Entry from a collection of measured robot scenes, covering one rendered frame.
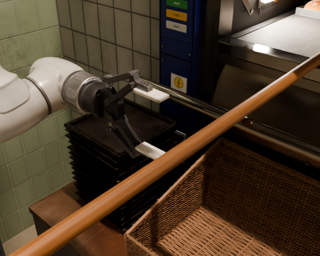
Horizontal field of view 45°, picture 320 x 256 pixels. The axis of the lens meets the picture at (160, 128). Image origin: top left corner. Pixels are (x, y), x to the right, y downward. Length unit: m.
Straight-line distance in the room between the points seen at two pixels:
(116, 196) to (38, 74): 0.43
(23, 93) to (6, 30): 0.95
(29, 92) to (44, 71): 0.07
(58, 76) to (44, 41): 1.01
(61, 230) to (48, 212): 0.97
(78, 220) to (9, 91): 0.40
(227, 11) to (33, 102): 0.69
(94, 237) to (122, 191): 0.81
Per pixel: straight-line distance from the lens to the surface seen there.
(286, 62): 1.17
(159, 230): 1.30
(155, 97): 0.71
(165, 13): 1.36
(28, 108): 0.88
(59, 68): 0.93
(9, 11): 1.81
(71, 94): 0.88
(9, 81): 0.87
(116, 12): 1.59
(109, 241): 1.37
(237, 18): 1.35
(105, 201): 0.57
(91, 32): 1.75
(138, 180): 0.61
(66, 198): 1.55
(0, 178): 2.05
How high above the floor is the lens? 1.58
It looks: 31 degrees down
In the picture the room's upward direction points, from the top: straight up
